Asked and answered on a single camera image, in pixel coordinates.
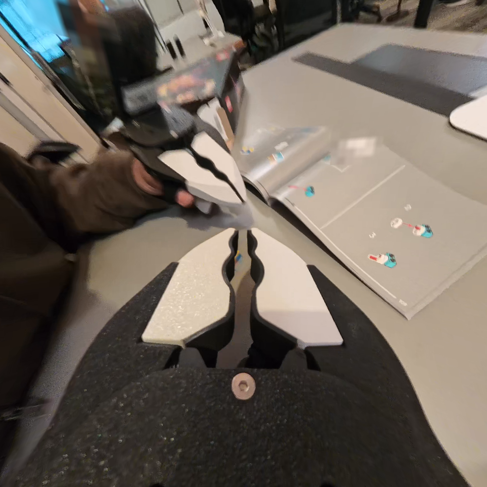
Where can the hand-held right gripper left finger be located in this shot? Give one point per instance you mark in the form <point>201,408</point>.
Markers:
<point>190,300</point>

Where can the grey instruction booklet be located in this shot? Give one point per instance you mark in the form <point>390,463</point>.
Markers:
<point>361,228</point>

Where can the multicolour toy brick assembly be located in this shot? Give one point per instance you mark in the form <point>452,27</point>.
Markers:
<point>239,258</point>

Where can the white flat stand base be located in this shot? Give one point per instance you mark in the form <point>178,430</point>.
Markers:
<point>471,118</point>

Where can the person's left hand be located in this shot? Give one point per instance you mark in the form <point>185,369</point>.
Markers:
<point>146,180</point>

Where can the black chair armrest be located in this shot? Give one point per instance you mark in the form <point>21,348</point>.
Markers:
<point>53,150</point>

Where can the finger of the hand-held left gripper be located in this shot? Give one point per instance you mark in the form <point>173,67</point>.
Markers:
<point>190,171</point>
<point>218,156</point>

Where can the person's left forearm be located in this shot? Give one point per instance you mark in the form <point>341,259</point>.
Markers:
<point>95,194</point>

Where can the dark printed cardboard box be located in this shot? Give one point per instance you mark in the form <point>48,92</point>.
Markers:
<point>198,80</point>

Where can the grey desk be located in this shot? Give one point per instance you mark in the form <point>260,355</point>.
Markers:
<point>380,144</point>

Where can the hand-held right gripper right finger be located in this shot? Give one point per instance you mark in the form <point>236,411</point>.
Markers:
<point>296,304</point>

